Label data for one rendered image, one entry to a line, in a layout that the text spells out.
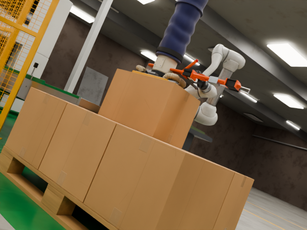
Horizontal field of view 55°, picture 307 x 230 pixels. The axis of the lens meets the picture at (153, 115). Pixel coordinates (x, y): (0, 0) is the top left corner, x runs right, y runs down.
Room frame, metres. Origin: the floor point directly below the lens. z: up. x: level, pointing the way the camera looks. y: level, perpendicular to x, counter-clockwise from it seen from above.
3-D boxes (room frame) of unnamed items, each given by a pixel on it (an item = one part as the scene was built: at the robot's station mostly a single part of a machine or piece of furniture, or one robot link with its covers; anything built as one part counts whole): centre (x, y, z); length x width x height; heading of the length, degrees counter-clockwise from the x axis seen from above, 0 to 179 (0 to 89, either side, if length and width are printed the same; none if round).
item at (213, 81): (2.05, -0.31, 1.07); 0.07 x 0.07 x 0.04; 53
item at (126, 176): (1.91, 0.00, 0.34); 1.20 x 1.00 x 0.40; 53
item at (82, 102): (2.55, 0.36, 0.58); 0.70 x 0.03 x 0.06; 143
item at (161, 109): (2.34, 0.06, 0.74); 0.60 x 0.40 x 0.40; 51
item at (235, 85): (1.97, -0.41, 1.08); 0.08 x 0.07 x 0.05; 53
